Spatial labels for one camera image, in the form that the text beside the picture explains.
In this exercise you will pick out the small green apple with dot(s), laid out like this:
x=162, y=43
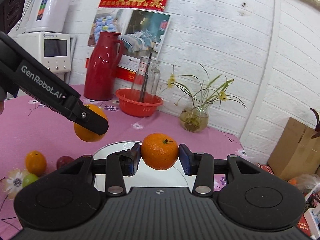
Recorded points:
x=29, y=179

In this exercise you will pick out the bedding wall calendar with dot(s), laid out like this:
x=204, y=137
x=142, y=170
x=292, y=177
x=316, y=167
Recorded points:
x=142, y=32

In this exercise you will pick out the black stirring stick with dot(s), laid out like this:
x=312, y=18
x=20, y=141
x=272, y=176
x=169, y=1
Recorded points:
x=143, y=90

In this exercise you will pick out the glass vase with plant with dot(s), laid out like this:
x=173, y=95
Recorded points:
x=200, y=94

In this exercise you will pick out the large orange fruit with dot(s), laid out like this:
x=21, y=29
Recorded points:
x=35, y=163

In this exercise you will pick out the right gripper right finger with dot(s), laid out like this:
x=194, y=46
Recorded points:
x=200, y=165

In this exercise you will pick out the white water purifier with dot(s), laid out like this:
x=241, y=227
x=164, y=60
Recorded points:
x=47, y=16

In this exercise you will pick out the brown cardboard box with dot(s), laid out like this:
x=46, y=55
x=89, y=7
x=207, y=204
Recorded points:
x=296, y=152

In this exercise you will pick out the red plastic basket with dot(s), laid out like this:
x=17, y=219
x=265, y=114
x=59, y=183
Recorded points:
x=129, y=103

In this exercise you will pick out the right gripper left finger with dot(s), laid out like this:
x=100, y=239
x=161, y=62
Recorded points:
x=119, y=165

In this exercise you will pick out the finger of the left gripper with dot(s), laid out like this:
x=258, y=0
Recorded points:
x=84, y=116

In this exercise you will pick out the person's left hand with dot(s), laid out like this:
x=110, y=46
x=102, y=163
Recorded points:
x=3, y=96

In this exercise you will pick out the clear glass pitcher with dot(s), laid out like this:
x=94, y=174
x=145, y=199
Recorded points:
x=153, y=76

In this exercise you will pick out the pink floral tablecloth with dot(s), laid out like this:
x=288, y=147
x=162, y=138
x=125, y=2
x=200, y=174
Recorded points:
x=27, y=125

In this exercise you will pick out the small mandarin with stem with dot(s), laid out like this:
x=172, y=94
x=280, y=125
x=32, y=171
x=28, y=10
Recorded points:
x=159, y=151

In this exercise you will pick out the dark red apple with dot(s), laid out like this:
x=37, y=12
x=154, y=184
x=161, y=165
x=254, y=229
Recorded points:
x=63, y=160

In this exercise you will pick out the white machine with screen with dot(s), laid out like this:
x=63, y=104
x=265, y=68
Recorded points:
x=53, y=50

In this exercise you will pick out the clear plastic bag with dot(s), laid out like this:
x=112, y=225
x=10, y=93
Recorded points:
x=306, y=183

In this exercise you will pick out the dark purple leaf plant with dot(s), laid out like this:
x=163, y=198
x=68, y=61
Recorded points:
x=317, y=127

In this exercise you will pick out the white oval plate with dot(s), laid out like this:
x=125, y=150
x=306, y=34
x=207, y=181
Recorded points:
x=146, y=176

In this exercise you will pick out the red thermos jug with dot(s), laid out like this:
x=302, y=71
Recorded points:
x=101, y=69

